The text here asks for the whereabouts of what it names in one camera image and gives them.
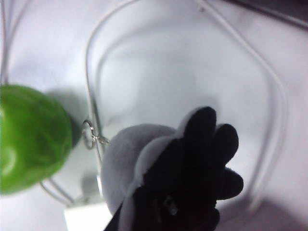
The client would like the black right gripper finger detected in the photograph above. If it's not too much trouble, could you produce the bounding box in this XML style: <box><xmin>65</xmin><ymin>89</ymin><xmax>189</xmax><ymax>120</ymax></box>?
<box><xmin>104</xmin><ymin>189</ymin><xmax>220</xmax><ymax>231</ymax></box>

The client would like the grey fluffy octopus plush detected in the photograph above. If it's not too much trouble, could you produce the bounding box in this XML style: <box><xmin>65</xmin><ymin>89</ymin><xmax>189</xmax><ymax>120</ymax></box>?
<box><xmin>100</xmin><ymin>106</ymin><xmax>244</xmax><ymax>231</ymax></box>

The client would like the metal key ring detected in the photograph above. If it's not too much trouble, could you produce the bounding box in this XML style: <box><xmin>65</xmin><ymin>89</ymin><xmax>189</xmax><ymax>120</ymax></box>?
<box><xmin>82</xmin><ymin>120</ymin><xmax>110</xmax><ymax>150</ymax></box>

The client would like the white power adapter brick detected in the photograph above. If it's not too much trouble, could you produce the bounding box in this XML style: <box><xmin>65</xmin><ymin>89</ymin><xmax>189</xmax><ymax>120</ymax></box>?
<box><xmin>64</xmin><ymin>202</ymin><xmax>114</xmax><ymax>231</ymax></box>

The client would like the green plastic apple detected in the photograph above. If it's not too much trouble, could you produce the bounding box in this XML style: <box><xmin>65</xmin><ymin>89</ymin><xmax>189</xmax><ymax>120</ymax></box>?
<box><xmin>0</xmin><ymin>83</ymin><xmax>74</xmax><ymax>196</ymax></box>

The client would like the white charger cable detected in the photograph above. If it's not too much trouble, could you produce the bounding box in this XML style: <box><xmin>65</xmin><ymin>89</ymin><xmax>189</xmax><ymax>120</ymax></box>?
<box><xmin>0</xmin><ymin>0</ymin><xmax>289</xmax><ymax>215</ymax></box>

